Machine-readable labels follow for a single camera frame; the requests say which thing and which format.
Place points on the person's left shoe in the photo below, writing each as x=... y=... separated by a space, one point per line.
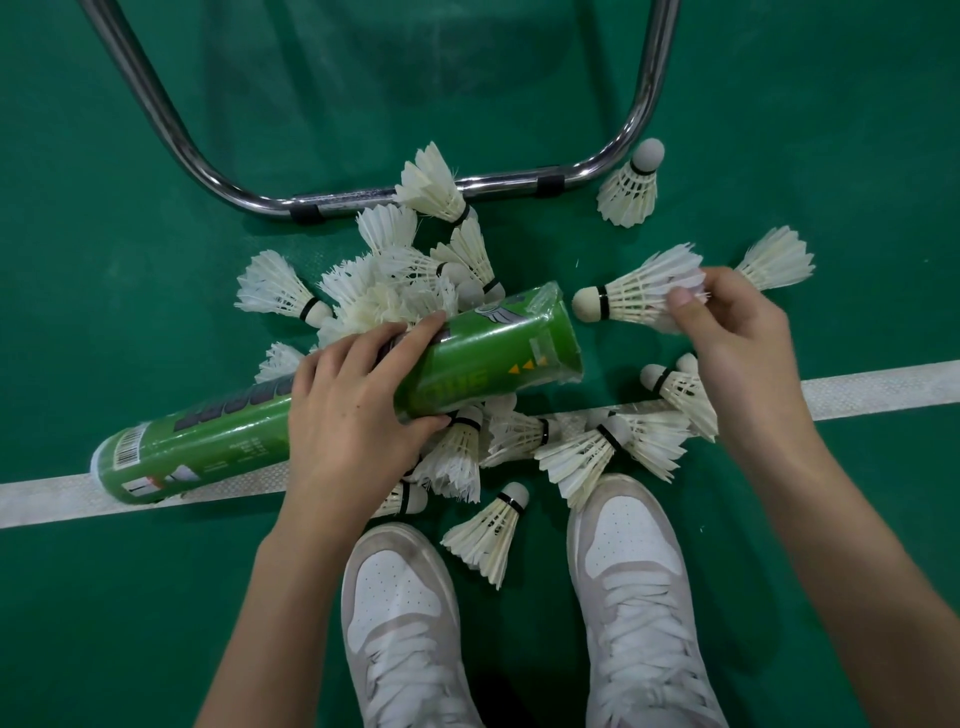
x=397 y=607

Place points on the person's left hand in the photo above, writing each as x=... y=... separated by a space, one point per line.
x=337 y=442

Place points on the person's right hand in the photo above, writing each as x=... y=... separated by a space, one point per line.
x=750 y=360

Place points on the black chair with chrome frame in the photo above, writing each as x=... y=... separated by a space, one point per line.
x=651 y=75

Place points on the person's right forearm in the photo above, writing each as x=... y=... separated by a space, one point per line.
x=862 y=585

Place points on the single feather shuttlecock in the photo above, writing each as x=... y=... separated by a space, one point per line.
x=637 y=292

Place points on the person's right shoe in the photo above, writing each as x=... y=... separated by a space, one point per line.
x=637 y=570

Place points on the bright green glossy shuttlecock tube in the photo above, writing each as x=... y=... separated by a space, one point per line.
x=210 y=442

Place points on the pile of white shuttlecocks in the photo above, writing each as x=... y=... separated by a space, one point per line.
x=431 y=187

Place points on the person's shoe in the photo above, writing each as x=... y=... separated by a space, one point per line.
x=637 y=570
x=397 y=607

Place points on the person's left forearm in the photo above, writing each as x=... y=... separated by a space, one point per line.
x=270 y=637

